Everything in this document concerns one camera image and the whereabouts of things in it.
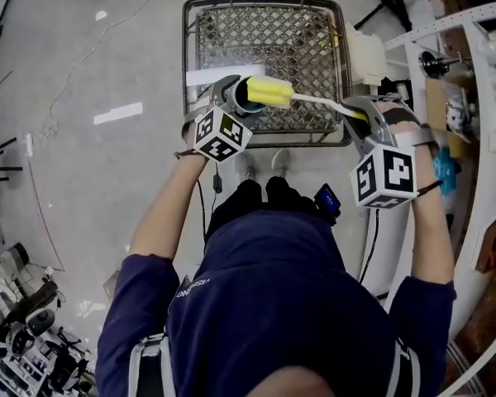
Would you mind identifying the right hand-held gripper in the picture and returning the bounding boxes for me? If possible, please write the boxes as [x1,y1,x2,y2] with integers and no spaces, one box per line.
[341,95,417,209]

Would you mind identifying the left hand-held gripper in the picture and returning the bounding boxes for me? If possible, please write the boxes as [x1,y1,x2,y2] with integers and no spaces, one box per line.
[193,74,263,164]

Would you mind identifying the blue-grey cup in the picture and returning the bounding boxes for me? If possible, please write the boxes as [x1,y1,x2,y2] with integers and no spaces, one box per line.
[226,75,269,116]

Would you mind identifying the yellow sponge brush white handle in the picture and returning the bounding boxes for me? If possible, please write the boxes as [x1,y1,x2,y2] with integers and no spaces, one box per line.
[246,76,370,122]

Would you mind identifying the person's right forearm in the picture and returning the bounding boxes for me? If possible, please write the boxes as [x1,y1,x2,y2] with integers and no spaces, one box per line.
[408,187,456,285]

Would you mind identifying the person's left forearm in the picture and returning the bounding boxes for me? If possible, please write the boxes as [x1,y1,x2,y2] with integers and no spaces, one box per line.
[127,154,210,263]

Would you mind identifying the person's left hand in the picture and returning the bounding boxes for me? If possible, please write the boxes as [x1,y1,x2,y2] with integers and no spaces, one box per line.
[180,116,199,153]

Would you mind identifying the person's right hand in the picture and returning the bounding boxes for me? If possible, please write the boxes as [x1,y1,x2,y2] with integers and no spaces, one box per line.
[375,100,437,192]

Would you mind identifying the cream white container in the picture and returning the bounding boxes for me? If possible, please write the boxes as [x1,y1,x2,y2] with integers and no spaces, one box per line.
[344,22,388,87]

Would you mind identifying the person's left grey shoe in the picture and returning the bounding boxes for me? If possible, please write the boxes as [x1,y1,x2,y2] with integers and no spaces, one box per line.
[233,151,255,184]

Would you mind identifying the person's grey shoe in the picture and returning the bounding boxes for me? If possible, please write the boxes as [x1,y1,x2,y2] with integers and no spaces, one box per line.
[270,149,292,178]
[233,151,255,184]

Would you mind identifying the metal mesh basket table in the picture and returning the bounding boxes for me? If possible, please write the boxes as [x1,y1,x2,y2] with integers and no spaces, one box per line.
[181,0,355,149]

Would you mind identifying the person's right grey shoe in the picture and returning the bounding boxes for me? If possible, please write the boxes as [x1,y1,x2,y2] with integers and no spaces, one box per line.
[270,149,292,178]

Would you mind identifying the cardboard box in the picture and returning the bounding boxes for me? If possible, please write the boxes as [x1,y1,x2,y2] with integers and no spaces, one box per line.
[422,74,469,141]

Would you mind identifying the black device with blue screen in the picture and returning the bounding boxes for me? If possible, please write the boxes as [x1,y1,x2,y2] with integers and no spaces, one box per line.
[313,183,342,225]

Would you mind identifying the blue plastic bag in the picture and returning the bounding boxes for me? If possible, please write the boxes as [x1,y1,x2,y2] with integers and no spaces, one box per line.
[431,146,460,194]

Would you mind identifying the person's black trousers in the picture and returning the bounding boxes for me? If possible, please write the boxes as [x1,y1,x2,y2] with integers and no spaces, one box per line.
[205,175,320,244]

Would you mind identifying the white shelf unit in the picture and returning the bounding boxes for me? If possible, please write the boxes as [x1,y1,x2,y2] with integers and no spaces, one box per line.
[355,0,496,397]

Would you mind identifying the person's navy shirt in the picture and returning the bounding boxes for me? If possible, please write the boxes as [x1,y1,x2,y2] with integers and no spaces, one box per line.
[94,208,458,397]

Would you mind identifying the black-legged stool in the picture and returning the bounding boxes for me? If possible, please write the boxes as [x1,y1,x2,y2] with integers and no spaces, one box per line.
[0,136,25,182]

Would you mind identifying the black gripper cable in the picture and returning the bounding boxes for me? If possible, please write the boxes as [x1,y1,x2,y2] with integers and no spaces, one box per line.
[195,173,224,246]
[356,207,382,285]

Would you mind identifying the white floor cable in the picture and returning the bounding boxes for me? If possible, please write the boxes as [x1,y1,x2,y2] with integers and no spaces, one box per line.
[44,0,250,136]

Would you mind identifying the grey backpack strap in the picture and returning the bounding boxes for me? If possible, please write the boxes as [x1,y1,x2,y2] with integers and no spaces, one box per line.
[389,336,422,397]
[126,332,171,397]

